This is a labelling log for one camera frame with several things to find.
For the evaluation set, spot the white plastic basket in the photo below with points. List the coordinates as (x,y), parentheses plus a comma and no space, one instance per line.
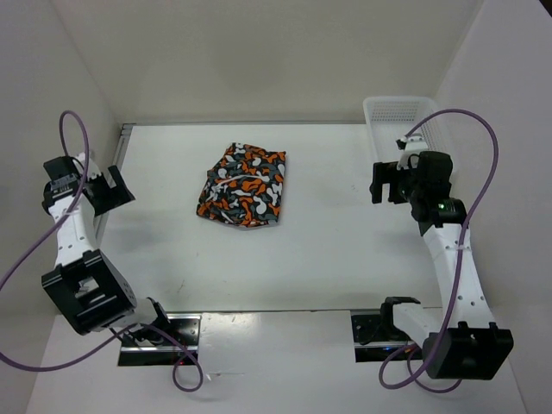
(389,118)

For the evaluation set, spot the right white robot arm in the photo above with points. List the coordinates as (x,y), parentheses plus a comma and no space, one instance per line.
(467,344)

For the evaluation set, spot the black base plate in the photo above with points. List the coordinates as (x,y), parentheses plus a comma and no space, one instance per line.
(372,343)
(185,329)

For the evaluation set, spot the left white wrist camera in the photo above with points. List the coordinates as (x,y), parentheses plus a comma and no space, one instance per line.
(86,165)

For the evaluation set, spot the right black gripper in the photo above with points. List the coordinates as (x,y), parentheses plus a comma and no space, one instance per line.
(382,172)

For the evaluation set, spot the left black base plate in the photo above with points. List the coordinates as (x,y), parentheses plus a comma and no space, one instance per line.
(185,329)

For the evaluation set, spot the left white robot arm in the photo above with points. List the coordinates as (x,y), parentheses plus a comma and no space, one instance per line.
(84,285)

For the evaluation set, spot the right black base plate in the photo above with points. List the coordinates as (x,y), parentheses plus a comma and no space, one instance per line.
(372,343)

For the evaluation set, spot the orange camouflage shorts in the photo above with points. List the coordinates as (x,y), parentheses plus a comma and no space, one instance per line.
(245,187)

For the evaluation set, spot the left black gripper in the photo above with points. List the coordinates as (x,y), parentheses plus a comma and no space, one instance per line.
(116,196)

